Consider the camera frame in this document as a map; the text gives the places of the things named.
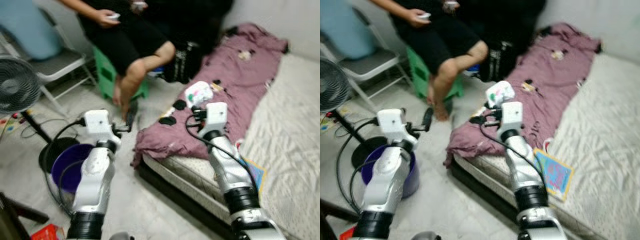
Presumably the white wrapper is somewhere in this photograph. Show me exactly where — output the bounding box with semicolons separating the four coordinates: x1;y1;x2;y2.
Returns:
486;81;516;109
184;81;214;109

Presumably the colourful children's book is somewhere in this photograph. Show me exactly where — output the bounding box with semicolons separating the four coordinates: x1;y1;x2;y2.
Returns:
532;147;575;202
244;157;267;194

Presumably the person's right hand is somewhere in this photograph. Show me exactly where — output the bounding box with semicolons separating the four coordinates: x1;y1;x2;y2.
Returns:
406;9;432;27
94;10;121;28

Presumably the purple printed blanket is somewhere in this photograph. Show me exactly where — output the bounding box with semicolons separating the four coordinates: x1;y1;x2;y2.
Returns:
444;21;604;169
131;22;290;169

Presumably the green plastic stool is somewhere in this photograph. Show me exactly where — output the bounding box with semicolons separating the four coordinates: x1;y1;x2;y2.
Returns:
406;46;463;101
92;46;150;101

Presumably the purple plastic basin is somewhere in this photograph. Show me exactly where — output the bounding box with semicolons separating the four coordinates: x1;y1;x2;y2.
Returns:
51;144;96;195
361;145;421;199

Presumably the black bag with white lettering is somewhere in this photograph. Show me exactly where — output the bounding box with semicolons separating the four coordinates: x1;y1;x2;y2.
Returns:
162;40;206;85
477;40;519;84

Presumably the person in black clothes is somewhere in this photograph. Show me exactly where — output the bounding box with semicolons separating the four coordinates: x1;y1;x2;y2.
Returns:
370;0;490;121
57;0;177;121

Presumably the grey folding chair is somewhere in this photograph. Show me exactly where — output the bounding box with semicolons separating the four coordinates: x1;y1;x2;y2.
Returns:
0;7;98;118
320;7;408;114

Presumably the white quilted mattress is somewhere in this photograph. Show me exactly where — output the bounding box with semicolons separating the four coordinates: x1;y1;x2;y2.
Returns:
452;52;640;240
142;52;321;240

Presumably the black standing fan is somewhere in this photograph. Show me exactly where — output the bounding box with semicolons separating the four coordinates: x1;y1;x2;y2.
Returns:
320;57;396;169
0;55;81;173

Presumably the light blue cushion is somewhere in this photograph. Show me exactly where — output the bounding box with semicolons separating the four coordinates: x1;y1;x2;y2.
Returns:
0;0;63;61
320;0;372;61

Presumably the dark wooden furniture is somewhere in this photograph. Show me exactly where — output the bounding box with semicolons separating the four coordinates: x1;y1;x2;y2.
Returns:
0;192;50;240
320;200;353;240

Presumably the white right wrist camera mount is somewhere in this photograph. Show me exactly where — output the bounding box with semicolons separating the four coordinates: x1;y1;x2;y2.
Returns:
497;101;524;136
199;102;229;138

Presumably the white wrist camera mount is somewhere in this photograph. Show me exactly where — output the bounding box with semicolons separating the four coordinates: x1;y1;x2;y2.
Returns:
199;102;229;138
497;101;524;136
82;109;117;146
376;108;412;146

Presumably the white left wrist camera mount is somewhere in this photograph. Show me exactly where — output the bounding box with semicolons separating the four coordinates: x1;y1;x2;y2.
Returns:
82;109;117;146
376;108;412;146

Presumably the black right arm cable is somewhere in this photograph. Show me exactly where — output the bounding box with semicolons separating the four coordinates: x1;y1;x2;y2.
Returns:
479;122;550;201
186;115;261;192

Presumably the dark bed frame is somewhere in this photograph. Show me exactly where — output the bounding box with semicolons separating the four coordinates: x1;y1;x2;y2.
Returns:
137;160;236;240
450;160;523;236

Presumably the short black left arm cable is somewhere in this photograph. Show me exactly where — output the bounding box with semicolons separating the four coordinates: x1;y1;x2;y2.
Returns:
56;160;85;215
348;158;375;213

